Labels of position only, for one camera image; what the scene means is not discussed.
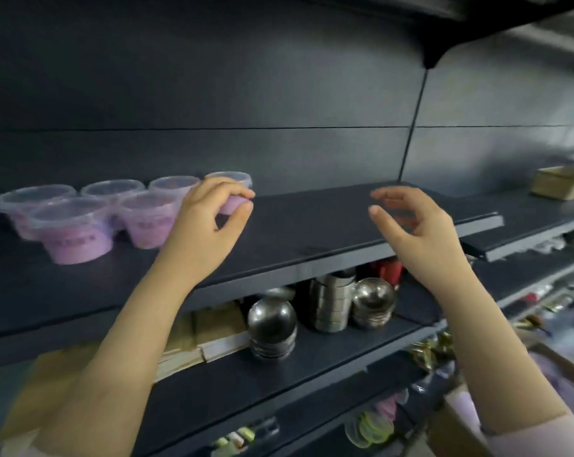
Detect person's right hand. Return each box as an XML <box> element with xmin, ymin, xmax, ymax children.
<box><xmin>368</xmin><ymin>187</ymin><xmax>472</xmax><ymax>287</ymax></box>

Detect person's left hand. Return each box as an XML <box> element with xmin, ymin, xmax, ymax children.
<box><xmin>160</xmin><ymin>177</ymin><xmax>256</xmax><ymax>281</ymax></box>

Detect purple plastic tub with lid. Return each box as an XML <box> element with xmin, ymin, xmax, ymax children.
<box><xmin>204</xmin><ymin>171</ymin><xmax>253</xmax><ymax>216</ymax></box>

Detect person's left forearm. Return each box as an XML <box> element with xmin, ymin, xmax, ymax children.
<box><xmin>32</xmin><ymin>252</ymin><xmax>208</xmax><ymax>457</ymax></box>

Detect person's right forearm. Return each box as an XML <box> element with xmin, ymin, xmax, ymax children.
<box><xmin>413</xmin><ymin>266</ymin><xmax>570</xmax><ymax>438</ymax></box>

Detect red packet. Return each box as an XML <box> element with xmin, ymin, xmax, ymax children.
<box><xmin>375</xmin><ymin>258</ymin><xmax>406</xmax><ymax>287</ymax></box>

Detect dark shelf board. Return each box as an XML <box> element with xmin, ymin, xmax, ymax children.
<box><xmin>139</xmin><ymin>281</ymin><xmax>452</xmax><ymax>453</ymax></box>
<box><xmin>462</xmin><ymin>188</ymin><xmax>574</xmax><ymax>262</ymax></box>
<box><xmin>282</xmin><ymin>0</ymin><xmax>574</xmax><ymax>48</ymax></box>
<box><xmin>0</xmin><ymin>182</ymin><xmax>505</xmax><ymax>344</ymax></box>

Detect stack of steel bowls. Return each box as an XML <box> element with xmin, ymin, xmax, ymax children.
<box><xmin>352</xmin><ymin>278</ymin><xmax>397</xmax><ymax>330</ymax></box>
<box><xmin>247</xmin><ymin>299</ymin><xmax>298</xmax><ymax>361</ymax></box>

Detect stack of round steel tins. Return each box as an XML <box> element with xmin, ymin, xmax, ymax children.
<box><xmin>309</xmin><ymin>271</ymin><xmax>356</xmax><ymax>333</ymax></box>

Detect light wooden boxes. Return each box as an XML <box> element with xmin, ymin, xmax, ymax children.
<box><xmin>156</xmin><ymin>302</ymin><xmax>252</xmax><ymax>381</ymax></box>

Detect gold shiny trinkets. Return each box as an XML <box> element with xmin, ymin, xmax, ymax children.
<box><xmin>408</xmin><ymin>330</ymin><xmax>457</xmax><ymax>374</ymax></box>

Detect group of purple lidded cups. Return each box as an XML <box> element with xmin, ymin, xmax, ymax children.
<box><xmin>0</xmin><ymin>175</ymin><xmax>201</xmax><ymax>266</ymax></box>

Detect brown cardboard box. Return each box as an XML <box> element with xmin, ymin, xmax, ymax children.
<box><xmin>529</xmin><ymin>165</ymin><xmax>574</xmax><ymax>201</ymax></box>

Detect colourful round plastic items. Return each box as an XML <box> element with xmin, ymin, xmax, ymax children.
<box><xmin>343</xmin><ymin>409</ymin><xmax>395</xmax><ymax>449</ymax></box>

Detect open cardboard carton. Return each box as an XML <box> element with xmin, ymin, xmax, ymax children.
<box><xmin>427</xmin><ymin>383</ymin><xmax>490</xmax><ymax>457</ymax></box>

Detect pink sleeve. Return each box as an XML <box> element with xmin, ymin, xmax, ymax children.
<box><xmin>480</xmin><ymin>411</ymin><xmax>574</xmax><ymax>457</ymax></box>

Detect flat brown cardboard sheet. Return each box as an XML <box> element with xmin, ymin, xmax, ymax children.
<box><xmin>0</xmin><ymin>345</ymin><xmax>102</xmax><ymax>455</ymax></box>

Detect black shelf bracket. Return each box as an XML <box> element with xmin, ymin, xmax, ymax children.
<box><xmin>420</xmin><ymin>23</ymin><xmax>488</xmax><ymax>70</ymax></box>

